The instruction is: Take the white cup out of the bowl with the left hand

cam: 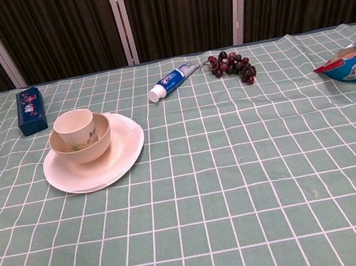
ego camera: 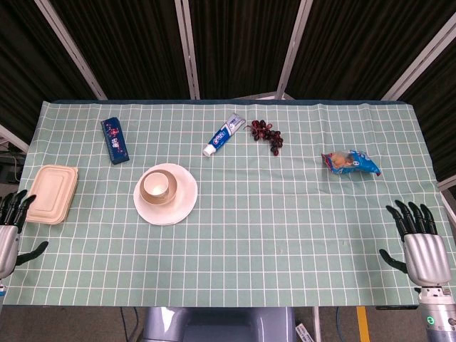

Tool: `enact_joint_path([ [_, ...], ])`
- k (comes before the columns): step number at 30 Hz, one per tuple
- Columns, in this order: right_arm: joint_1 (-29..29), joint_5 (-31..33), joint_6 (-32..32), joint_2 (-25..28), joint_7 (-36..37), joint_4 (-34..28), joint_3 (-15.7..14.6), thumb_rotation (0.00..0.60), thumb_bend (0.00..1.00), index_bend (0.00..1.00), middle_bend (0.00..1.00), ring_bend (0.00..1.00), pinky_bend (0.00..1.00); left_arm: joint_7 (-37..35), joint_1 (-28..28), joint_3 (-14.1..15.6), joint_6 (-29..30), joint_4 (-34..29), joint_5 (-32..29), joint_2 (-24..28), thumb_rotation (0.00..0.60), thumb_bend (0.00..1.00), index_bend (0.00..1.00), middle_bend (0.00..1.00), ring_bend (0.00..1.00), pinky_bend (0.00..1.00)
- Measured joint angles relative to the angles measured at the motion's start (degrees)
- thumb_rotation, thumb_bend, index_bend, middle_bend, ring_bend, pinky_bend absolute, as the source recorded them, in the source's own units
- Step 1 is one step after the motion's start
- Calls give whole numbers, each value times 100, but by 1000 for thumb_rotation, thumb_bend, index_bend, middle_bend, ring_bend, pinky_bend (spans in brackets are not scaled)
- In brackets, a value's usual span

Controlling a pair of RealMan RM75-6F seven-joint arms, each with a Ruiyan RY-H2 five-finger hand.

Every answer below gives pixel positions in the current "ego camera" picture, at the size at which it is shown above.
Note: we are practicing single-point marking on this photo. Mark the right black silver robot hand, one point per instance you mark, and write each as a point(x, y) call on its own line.
point(425, 256)

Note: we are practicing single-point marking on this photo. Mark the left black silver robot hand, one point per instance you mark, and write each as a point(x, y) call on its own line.
point(8, 246)

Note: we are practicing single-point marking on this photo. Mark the small white paper cup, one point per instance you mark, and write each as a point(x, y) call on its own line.
point(155, 185)

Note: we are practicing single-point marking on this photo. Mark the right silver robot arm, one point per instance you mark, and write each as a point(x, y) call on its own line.
point(440, 315)

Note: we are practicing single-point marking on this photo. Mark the beige lidded lunch box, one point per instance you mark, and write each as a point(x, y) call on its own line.
point(50, 192)

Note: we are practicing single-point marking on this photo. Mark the blue snack bag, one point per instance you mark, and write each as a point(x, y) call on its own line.
point(351, 162)

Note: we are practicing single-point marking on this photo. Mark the white table leg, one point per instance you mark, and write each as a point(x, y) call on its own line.
point(317, 324)

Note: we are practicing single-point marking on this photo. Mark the dark pleated curtain panel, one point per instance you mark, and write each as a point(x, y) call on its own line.
point(438, 117)
point(21, 64)
point(242, 46)
point(356, 42)
point(124, 46)

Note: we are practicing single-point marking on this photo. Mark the dark blue printed box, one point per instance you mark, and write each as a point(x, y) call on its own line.
point(114, 140)

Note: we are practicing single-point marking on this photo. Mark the beige bowl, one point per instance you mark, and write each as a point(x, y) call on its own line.
point(174, 187)

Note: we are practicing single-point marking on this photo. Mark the green white grid tablecloth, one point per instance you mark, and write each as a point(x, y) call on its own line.
point(249, 221)

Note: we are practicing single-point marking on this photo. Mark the white round plate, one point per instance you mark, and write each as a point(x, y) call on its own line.
point(182, 201)

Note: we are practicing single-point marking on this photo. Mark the dark red grape bunch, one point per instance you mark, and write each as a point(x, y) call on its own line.
point(274, 139)

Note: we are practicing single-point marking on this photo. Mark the grey blue robot torso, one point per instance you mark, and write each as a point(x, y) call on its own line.
point(221, 324)

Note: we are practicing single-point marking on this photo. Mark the blue white toothpaste tube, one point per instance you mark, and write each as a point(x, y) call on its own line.
point(222, 135)

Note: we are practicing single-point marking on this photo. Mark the white metal frame bar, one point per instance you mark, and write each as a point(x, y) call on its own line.
point(448, 184)
point(12, 139)

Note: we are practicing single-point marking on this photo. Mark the white partition post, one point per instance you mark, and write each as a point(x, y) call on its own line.
point(187, 46)
point(295, 46)
point(71, 48)
point(422, 53)

